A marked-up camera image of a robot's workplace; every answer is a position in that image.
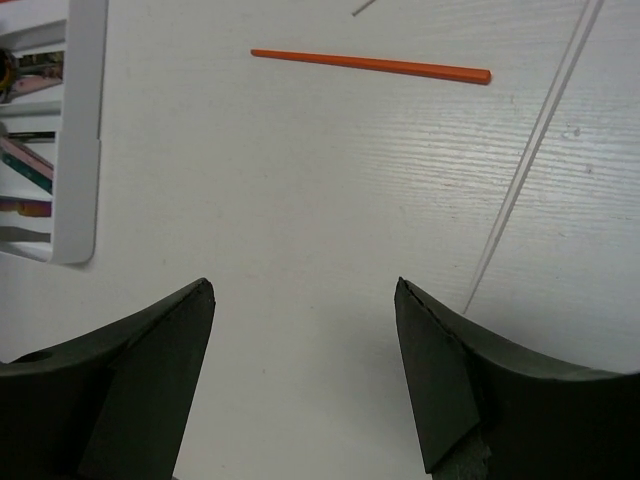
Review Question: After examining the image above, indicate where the plain silver butter knife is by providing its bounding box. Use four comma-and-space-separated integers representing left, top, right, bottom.
0, 226, 51, 243

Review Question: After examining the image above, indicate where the fork with pink handle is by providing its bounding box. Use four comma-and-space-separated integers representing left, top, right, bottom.
1, 137, 54, 180

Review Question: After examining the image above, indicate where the orange chopstick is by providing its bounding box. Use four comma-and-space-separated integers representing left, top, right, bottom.
250, 49, 492, 85

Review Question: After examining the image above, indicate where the white divided cutlery tray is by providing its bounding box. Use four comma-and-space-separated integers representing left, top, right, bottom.
1, 1, 108, 264

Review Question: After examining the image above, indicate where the gold spoon pink handle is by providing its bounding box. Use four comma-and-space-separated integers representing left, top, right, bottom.
1, 48, 65, 103

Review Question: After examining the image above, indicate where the white chopstick long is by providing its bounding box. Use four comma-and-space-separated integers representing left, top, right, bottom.
351, 0, 376, 17

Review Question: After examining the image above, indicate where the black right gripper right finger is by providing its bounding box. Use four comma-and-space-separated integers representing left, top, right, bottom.
394, 279, 639, 479

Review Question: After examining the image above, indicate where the iridescent rainbow knife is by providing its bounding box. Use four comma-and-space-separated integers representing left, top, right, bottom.
0, 197, 52, 218

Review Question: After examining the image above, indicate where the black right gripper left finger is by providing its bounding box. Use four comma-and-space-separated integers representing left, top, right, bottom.
1, 278, 215, 479

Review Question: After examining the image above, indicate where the white chopstick short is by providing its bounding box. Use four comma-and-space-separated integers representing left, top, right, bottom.
461, 0, 605, 314

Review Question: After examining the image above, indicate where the knife with teal handle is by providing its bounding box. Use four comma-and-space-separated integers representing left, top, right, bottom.
1, 153, 53, 199

